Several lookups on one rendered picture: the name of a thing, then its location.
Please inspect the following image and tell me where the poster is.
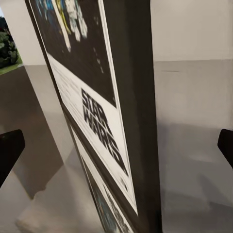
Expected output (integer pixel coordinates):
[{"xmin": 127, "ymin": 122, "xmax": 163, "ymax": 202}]
[{"xmin": 25, "ymin": 0, "xmax": 163, "ymax": 233}]

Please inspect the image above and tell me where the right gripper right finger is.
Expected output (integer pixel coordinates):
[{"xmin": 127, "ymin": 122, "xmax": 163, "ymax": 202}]
[{"xmin": 217, "ymin": 129, "xmax": 233, "ymax": 168}]

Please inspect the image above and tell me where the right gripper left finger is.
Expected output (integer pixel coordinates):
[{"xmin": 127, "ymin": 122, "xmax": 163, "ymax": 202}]
[{"xmin": 0, "ymin": 129, "xmax": 25, "ymax": 187}]

